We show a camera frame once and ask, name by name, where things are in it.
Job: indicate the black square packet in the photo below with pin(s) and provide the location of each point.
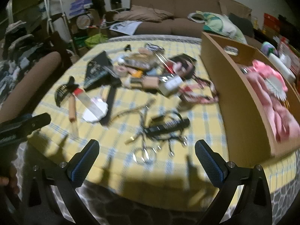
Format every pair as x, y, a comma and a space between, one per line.
184, 63

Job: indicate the black triangular pouch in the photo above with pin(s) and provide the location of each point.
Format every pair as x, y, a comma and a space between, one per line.
97, 69

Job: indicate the yellow plaid cloth desktop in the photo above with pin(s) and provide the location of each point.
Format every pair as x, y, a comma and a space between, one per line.
117, 166

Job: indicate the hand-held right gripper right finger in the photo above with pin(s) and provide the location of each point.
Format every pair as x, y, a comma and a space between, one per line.
211, 164

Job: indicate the red pen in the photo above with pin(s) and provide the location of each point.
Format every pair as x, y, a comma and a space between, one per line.
164, 64

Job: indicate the silver foil packet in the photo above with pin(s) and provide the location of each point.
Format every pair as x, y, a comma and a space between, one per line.
154, 47

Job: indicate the metal tweezers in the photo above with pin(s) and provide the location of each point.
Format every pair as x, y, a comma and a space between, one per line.
131, 111

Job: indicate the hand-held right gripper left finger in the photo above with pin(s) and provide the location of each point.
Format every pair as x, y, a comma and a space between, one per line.
80, 166

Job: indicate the red boxes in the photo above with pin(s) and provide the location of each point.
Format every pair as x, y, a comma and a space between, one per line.
271, 22

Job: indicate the white round brush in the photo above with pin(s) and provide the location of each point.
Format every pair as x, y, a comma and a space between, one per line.
276, 88

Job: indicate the wooden organizer box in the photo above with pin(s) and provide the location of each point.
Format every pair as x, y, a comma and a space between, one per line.
236, 93

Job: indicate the white nail file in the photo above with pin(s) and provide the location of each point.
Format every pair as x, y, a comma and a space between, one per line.
114, 50

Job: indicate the white scalloped card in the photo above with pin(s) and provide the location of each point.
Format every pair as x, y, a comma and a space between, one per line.
95, 116

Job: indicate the small black clip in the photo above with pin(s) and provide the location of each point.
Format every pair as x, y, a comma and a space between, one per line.
127, 48

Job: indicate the white round floss case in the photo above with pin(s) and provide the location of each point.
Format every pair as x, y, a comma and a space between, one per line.
121, 59

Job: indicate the green floral tote bag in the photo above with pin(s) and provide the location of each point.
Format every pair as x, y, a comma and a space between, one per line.
220, 25

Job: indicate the white pole rack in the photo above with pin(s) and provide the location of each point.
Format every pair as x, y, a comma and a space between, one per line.
50, 16

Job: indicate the pink tape roll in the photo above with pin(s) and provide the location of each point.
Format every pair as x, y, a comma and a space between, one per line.
120, 71

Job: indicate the orange card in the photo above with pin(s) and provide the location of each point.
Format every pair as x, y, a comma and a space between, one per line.
137, 74

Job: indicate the round clear container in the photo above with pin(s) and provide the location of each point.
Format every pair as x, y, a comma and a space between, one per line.
84, 21

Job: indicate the green plastic bag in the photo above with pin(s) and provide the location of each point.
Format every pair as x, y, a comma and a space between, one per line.
96, 40

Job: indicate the pink cloth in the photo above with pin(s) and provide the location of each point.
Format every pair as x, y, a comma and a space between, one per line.
274, 103

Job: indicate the white small box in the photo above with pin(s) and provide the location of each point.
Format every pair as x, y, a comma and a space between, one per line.
171, 85

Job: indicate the silver scissors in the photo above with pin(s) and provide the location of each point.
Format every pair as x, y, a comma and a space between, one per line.
145, 154

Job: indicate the stack of blue boxes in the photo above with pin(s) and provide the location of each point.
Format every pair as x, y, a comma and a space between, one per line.
80, 7

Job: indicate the brown sofa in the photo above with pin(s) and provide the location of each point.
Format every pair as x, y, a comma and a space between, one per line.
194, 4

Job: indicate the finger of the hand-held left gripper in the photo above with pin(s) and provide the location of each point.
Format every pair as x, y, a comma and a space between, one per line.
32, 121
11, 139

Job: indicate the printed paper sheet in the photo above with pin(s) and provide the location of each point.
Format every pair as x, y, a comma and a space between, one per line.
125, 27

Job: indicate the long black comb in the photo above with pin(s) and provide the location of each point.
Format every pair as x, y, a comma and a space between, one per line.
164, 127

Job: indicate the long black bar file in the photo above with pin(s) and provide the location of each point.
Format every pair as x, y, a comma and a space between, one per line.
109, 104

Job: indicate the red capped clear package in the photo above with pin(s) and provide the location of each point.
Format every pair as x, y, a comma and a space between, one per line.
90, 103

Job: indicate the person's left hand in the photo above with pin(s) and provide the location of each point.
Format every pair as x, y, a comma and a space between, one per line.
8, 184

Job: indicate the brown pillow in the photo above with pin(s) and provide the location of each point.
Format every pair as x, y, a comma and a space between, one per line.
145, 15

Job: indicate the gold wrapped block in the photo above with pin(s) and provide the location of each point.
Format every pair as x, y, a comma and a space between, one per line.
138, 61

